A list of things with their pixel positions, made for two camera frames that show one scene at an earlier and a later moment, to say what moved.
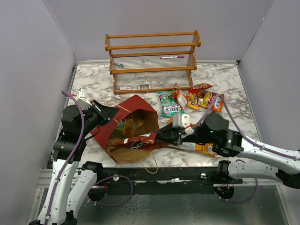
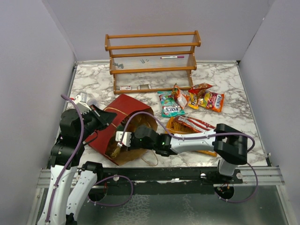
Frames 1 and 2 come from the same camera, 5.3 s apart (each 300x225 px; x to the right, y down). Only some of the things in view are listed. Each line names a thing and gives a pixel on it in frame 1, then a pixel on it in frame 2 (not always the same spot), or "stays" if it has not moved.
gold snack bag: x=127 y=127 → x=116 y=152
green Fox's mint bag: x=170 y=105 stays
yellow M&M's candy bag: x=194 y=103 stays
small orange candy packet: x=182 y=100 stays
